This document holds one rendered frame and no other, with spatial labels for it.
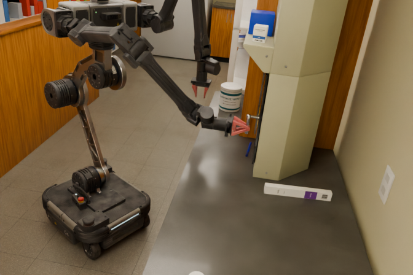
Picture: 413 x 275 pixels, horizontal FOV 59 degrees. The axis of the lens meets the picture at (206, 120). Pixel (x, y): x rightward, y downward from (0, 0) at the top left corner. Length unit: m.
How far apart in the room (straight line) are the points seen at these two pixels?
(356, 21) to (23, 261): 2.29
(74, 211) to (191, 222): 1.32
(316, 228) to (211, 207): 0.39
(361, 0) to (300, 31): 0.47
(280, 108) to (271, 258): 0.57
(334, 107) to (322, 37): 0.52
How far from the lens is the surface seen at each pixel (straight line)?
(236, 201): 1.47
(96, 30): 1.58
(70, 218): 2.50
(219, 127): 1.55
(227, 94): 2.17
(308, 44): 1.42
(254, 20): 1.58
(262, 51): 1.41
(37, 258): 2.64
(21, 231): 2.86
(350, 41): 1.81
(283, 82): 1.44
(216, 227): 1.34
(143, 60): 1.44
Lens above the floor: 1.82
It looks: 25 degrees down
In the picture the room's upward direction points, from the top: 5 degrees clockwise
